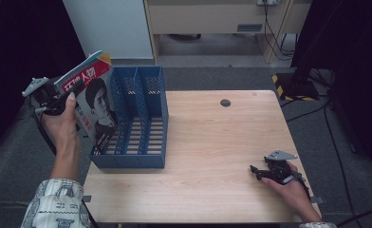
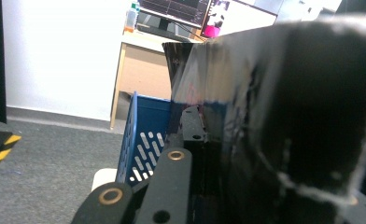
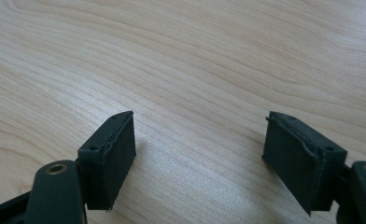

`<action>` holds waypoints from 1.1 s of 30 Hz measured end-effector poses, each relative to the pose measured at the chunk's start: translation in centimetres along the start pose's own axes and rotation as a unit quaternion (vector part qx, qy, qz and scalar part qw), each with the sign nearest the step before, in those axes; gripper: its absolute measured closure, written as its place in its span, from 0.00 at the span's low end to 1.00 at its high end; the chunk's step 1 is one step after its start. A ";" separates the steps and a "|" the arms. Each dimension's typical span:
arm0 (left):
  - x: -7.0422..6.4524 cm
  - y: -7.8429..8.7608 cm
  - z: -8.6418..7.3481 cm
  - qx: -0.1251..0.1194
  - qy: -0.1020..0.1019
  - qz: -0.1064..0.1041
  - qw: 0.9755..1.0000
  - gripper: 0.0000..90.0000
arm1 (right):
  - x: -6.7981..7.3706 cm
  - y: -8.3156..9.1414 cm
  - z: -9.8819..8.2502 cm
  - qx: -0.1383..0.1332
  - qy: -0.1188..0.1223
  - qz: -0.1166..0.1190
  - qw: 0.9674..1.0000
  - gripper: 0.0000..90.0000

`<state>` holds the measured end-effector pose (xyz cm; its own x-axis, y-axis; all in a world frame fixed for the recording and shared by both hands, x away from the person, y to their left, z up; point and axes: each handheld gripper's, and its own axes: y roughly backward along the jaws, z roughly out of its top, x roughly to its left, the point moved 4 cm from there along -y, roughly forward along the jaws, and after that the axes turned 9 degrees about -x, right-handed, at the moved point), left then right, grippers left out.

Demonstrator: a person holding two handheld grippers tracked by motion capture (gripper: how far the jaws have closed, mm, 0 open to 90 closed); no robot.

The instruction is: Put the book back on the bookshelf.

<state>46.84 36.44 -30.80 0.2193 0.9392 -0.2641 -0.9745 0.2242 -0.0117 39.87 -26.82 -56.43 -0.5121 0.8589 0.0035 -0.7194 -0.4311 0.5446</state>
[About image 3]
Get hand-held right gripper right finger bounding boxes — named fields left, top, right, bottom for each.
left=261, top=110, right=349, bottom=217

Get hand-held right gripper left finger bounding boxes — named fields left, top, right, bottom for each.
left=77, top=110, right=137, bottom=212

